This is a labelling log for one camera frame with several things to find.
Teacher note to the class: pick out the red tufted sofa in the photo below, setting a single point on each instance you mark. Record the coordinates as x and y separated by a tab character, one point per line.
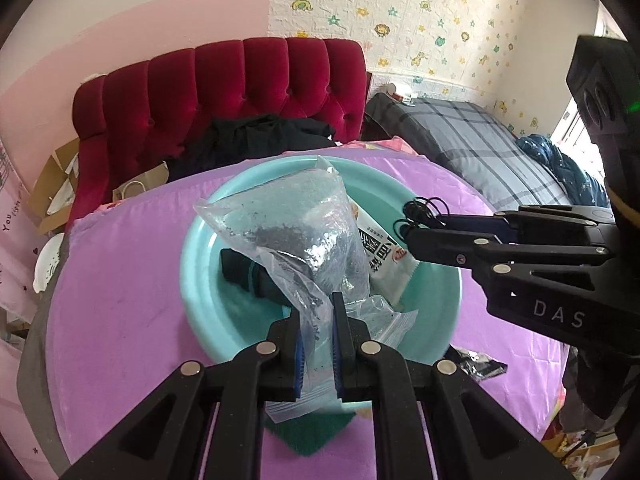
225	85

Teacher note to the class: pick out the teal plastic basin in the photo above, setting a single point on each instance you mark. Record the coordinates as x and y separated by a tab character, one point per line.
200	280

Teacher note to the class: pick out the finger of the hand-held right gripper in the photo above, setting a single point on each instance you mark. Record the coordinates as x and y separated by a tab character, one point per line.
440	247
530	220

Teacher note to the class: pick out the purple quilted tablecloth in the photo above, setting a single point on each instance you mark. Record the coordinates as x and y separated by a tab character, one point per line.
125	285

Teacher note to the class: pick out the open cardboard box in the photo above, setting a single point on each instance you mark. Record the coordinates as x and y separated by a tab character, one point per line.
55	185

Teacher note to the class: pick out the dark clothing pile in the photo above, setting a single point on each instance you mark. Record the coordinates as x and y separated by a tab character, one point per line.
250	145

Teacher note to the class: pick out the green cloth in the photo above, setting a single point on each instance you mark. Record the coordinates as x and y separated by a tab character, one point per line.
305	435

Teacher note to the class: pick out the grey round table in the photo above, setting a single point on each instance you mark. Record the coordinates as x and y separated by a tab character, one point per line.
32	370

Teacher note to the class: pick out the white plate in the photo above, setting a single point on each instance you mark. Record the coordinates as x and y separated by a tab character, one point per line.
47	265

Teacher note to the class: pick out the grey plaid bed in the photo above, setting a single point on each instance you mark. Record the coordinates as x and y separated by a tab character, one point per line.
450	145

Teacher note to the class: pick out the crumpled silver black wrapper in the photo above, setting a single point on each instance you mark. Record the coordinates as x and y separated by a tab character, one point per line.
477	366

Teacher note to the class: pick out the blue star-print cloth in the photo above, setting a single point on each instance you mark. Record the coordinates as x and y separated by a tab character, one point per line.
560	170

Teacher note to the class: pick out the white orange snack packet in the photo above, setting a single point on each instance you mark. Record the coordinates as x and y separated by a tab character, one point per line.
385	275

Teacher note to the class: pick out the white plastic bag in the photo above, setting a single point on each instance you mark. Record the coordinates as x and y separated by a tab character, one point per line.
390	322

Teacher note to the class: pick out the clear zip bag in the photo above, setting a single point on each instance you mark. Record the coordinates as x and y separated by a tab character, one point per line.
300	220

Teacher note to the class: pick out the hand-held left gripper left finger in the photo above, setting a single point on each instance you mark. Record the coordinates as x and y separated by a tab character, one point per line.
299	370

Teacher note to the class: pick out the black glove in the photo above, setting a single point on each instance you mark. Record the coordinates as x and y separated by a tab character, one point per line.
235	270

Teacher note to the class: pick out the brown paper bag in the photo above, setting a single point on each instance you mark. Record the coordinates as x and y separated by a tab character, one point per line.
150	180

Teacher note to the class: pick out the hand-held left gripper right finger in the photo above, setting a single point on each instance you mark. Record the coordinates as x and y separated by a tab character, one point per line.
338	370

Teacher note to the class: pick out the pink cartoon curtain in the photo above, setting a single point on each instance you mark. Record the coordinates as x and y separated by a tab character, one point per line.
10	220

